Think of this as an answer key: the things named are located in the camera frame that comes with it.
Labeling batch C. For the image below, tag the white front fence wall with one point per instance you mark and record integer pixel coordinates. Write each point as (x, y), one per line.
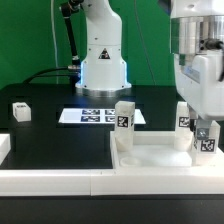
(194, 180)

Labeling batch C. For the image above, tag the white left fence wall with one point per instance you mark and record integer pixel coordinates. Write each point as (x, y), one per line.
(5, 146)

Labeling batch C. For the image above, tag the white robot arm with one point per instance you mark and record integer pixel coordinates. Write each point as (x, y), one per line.
(196, 41)

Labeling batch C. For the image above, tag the white sheet with tag markers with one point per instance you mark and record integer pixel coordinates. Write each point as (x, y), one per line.
(87, 116)

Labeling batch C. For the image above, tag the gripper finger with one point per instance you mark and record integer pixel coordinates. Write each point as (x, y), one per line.
(192, 114)
(202, 129)

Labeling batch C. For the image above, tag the white fence wall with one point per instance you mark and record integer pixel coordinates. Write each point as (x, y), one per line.
(194, 180)
(5, 146)

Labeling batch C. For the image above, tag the white square table top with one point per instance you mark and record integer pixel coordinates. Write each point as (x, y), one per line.
(156, 149)

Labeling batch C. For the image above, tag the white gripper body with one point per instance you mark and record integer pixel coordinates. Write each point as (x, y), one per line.
(198, 84)

